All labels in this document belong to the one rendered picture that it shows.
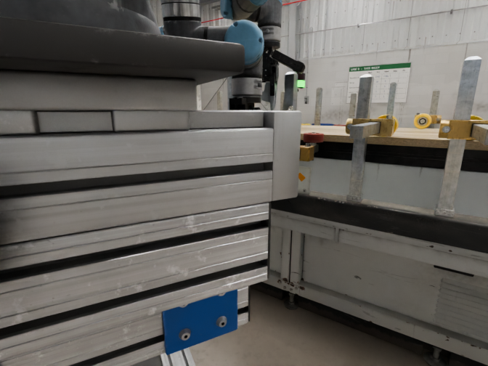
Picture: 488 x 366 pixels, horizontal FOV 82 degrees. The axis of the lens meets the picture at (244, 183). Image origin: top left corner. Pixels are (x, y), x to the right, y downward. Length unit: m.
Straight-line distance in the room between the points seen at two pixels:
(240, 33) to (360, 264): 1.08
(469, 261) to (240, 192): 0.89
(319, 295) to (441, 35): 7.40
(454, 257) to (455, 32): 7.46
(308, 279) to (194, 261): 1.25
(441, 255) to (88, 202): 0.99
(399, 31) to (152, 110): 8.24
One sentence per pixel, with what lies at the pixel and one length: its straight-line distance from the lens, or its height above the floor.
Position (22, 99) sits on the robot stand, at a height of 1.00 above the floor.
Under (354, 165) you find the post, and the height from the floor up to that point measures 0.82.
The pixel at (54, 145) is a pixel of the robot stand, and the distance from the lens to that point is 0.24.
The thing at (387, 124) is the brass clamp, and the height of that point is 0.96.
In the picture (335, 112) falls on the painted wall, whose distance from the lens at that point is 8.48.
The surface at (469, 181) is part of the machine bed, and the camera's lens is 1.20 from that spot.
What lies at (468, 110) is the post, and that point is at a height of 1.00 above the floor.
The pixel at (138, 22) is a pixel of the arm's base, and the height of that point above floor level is 1.06.
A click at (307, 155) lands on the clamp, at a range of 1.02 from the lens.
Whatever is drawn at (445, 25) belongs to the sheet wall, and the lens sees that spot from 8.37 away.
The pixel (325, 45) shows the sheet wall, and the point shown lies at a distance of 8.79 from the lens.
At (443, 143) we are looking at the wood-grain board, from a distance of 1.17.
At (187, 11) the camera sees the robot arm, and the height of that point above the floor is 1.18.
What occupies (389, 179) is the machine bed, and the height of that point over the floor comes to 0.74.
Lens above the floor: 0.99
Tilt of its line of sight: 14 degrees down
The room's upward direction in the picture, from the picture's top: straight up
